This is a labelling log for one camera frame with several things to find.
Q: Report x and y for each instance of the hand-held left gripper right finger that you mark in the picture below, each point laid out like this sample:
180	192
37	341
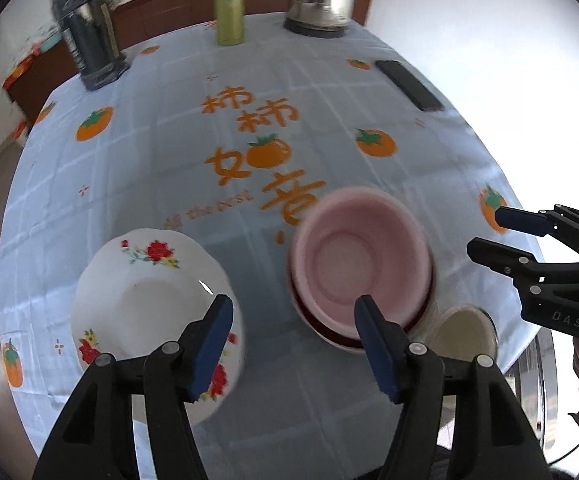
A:
377	347

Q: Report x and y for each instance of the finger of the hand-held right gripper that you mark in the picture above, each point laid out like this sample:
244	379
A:
499	257
519	219

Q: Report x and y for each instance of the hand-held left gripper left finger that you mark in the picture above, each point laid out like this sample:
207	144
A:
214	345

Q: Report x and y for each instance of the red and white bowl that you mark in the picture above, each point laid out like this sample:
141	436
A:
319	329

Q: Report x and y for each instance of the white plate with red flowers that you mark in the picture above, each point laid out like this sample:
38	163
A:
139	305

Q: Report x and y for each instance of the pink bowl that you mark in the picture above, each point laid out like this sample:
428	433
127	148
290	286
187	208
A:
349	260

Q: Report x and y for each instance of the stainless steel bowl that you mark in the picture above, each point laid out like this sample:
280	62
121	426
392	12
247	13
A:
547	385

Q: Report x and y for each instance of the black smartphone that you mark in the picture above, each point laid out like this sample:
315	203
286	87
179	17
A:
409	85

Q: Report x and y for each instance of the persimmon print tablecloth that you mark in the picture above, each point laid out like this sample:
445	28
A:
169	110

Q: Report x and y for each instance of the brown wooden cabinet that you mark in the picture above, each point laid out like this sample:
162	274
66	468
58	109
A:
164	17

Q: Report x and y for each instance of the gold green canister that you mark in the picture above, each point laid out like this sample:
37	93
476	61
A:
229	7

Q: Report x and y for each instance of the stainless steel thermos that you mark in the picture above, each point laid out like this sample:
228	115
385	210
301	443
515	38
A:
87	25

